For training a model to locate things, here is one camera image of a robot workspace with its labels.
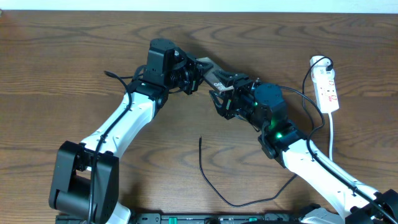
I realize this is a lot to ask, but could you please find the white power strip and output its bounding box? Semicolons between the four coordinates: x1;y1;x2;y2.
310;55;340;114

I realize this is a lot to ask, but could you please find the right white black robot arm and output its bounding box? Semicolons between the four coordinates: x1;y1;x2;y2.
204;69;397;223

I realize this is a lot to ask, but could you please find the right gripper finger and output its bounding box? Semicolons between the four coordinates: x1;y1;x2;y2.
209;90;231;117
213;70;249;87

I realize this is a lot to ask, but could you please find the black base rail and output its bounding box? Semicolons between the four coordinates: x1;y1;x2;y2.
55;212;312;224

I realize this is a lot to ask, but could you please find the white power strip cord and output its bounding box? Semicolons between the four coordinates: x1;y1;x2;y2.
328;112;335;162

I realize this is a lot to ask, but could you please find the black charger cable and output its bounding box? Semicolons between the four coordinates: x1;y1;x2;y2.
198;56;335;208

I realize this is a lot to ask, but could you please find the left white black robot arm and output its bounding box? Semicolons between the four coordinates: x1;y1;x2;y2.
49;39;213;223

